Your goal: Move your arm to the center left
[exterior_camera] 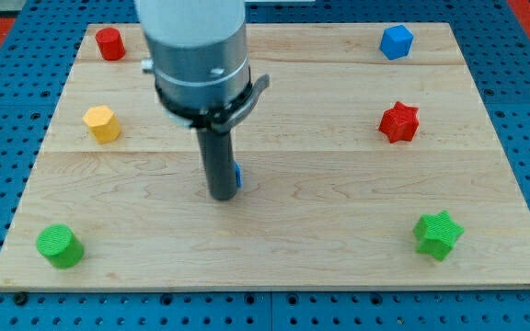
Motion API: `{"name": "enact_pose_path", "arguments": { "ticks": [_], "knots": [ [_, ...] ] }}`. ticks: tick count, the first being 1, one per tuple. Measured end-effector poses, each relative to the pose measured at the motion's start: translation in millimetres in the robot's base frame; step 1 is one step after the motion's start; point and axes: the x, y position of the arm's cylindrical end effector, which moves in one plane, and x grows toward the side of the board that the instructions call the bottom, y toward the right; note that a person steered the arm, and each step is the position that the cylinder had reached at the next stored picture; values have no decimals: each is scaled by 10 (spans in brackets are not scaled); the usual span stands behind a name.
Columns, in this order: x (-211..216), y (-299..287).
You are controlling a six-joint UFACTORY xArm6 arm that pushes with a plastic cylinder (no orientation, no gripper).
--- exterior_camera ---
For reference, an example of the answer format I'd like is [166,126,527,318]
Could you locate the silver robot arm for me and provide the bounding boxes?
[134,0,270,134]

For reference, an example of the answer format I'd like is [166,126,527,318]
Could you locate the small blue block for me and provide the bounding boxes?
[234,161,243,188]

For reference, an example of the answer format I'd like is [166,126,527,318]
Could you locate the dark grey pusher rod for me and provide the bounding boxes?
[197,130,237,200]

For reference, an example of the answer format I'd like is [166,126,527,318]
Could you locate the wooden board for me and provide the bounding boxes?
[0,23,530,292]

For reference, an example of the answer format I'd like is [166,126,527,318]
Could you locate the red star block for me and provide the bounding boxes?
[378,101,420,143]

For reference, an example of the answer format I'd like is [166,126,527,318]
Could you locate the yellow hexagon block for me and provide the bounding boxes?
[82,105,121,144]

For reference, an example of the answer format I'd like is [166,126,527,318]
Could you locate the blue cube block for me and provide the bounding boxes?
[379,25,414,60]

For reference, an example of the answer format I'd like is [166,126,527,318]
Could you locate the green star block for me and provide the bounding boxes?
[412,211,465,261]

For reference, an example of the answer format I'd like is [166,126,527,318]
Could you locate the red cylinder block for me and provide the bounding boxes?
[95,28,126,61]

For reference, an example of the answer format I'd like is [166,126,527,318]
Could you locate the green cylinder block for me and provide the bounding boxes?
[36,224,85,269]

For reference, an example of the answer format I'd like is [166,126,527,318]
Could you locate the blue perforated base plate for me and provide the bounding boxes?
[0,0,530,330]

